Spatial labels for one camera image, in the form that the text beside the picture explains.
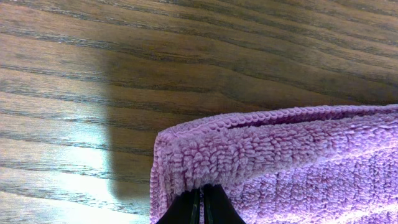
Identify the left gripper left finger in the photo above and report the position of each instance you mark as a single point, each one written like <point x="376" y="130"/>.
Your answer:
<point x="185" y="209"/>

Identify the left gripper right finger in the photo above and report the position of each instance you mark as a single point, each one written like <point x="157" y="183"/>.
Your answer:
<point x="218" y="208"/>

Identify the purple microfiber cloth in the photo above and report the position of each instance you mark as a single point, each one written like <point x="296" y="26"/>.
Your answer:
<point x="322" y="164"/>

